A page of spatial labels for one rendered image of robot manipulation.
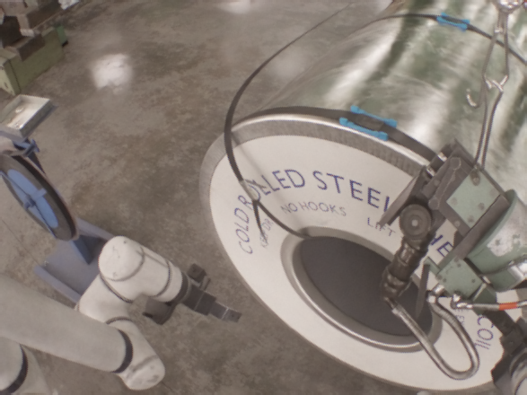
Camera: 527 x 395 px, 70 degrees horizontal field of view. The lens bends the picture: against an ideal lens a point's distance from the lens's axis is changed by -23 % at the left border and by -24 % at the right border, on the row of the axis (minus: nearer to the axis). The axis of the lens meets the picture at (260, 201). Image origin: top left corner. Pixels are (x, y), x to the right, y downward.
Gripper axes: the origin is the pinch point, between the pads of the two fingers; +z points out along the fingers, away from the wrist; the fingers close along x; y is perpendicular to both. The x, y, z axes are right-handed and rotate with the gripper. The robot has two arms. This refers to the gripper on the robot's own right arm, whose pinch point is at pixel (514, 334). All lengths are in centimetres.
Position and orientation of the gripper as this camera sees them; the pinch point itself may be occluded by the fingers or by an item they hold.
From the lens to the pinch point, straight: 86.7
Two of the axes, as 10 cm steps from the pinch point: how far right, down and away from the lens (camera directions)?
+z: 3.2, -1.2, 9.4
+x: -6.1, 7.3, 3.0
